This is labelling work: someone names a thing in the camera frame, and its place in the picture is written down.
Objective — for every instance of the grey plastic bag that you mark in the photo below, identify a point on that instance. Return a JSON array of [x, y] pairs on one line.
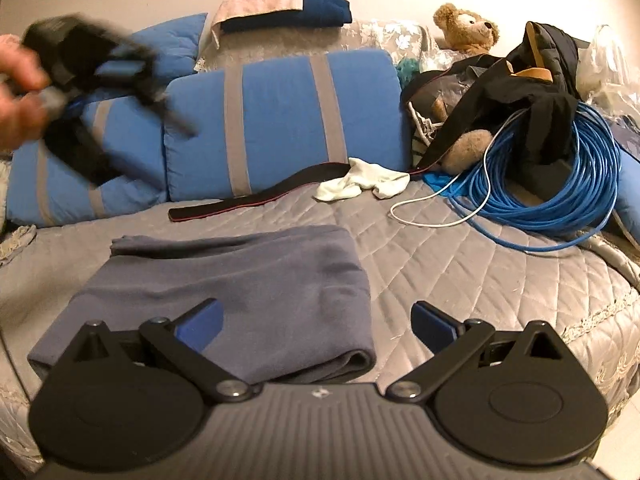
[[445, 92]]

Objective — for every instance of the dark blue folded blanket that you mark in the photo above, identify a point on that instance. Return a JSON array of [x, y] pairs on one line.
[[320, 5]]

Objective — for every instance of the black jacket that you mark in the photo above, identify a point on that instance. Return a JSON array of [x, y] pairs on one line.
[[545, 130]]

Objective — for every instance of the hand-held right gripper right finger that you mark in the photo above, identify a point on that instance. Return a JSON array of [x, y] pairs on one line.
[[435, 327]]

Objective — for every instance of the floral lace cover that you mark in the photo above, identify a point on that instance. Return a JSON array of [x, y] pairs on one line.
[[390, 35]]

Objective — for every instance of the teal yarn bundle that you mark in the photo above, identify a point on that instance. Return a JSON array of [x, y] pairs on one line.
[[407, 67]]

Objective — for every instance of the pink cloth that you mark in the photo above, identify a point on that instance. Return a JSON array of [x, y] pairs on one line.
[[255, 2]]

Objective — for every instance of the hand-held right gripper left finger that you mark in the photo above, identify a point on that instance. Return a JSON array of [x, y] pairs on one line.
[[200, 327]]

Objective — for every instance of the grey quilted bedspread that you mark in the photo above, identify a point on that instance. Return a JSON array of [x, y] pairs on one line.
[[425, 260]]

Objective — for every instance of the blue cushion grey stripes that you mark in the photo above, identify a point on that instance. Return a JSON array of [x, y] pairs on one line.
[[135, 160], [280, 110]]

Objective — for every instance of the clear plastic bag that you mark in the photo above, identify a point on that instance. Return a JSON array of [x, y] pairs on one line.
[[605, 60]]

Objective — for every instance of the brown teddy bear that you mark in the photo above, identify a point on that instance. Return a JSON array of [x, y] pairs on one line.
[[465, 25]]

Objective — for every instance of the plain blue pillow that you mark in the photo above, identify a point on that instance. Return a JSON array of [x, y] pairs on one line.
[[170, 45]]

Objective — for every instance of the beige plush toy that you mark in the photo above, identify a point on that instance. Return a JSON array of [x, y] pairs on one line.
[[467, 150]]

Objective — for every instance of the dark padded vest tan lining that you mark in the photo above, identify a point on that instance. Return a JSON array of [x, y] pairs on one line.
[[555, 50]]

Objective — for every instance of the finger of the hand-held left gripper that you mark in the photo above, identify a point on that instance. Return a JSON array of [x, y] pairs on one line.
[[175, 117]]

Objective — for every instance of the black belt red edge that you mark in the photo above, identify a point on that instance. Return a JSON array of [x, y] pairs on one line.
[[250, 199]]

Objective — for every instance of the person's left hand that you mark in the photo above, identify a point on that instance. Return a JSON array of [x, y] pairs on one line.
[[15, 110]]

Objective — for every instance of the grey-blue garment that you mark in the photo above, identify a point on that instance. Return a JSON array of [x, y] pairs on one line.
[[250, 280]]

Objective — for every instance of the blue pillow white piping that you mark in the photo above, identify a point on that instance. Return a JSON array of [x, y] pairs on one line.
[[630, 190]]

